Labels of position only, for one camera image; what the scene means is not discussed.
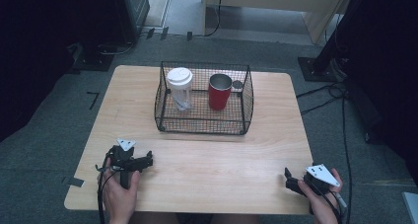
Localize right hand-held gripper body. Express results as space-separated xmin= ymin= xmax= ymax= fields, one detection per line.
xmin=301 ymin=163 xmax=341 ymax=197

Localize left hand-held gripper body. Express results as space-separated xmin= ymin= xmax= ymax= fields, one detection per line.
xmin=105 ymin=137 xmax=137 ymax=190

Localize clear cup with white lid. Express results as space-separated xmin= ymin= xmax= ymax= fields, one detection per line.
xmin=166 ymin=66 xmax=194 ymax=112

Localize black wire mesh basket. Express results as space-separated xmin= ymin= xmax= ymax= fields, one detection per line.
xmin=154 ymin=60 xmax=255 ymax=136

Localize red metal cup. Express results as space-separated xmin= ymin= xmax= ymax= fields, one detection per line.
xmin=207 ymin=73 xmax=234 ymax=112

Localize person's right hand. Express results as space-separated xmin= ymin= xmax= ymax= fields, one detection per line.
xmin=297 ymin=168 xmax=344 ymax=224

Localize person's left hand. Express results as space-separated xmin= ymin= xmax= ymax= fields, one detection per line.
xmin=98 ymin=158 xmax=142 ymax=222

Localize grey tape strip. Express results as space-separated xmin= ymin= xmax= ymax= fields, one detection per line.
xmin=61 ymin=176 xmax=86 ymax=188

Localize white box corner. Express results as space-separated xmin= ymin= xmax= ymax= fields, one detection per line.
xmin=401 ymin=190 xmax=418 ymax=224

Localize black curtain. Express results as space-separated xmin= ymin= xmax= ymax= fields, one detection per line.
xmin=314 ymin=0 xmax=418 ymax=178
xmin=0 ymin=0 xmax=126 ymax=143

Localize black equipment case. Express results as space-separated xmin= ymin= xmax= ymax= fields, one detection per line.
xmin=109 ymin=0 xmax=151 ymax=44

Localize light wooden cabinet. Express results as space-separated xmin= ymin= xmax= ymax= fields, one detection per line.
xmin=201 ymin=0 xmax=357 ymax=46

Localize right hand-held gripper cable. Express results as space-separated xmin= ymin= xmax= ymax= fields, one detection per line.
xmin=314 ymin=186 xmax=349 ymax=224

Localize hand-held gripper cable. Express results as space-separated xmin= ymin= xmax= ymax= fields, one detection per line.
xmin=94 ymin=153 xmax=116 ymax=224
xmin=314 ymin=186 xmax=349 ymax=224

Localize left hand-held gripper cable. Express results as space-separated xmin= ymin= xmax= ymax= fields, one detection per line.
xmin=94 ymin=153 xmax=116 ymax=224

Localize long black floor cable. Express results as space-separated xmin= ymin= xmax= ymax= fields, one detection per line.
xmin=340 ymin=94 xmax=353 ymax=224

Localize looped black floor cables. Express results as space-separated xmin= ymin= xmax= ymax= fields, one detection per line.
xmin=295 ymin=81 xmax=348 ymax=116

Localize black stand base plate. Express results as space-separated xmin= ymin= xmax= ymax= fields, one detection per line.
xmin=297 ymin=55 xmax=348 ymax=84
xmin=69 ymin=41 xmax=115 ymax=73

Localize black hanging cable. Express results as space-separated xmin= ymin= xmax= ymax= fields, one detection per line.
xmin=193 ymin=0 xmax=225 ymax=38

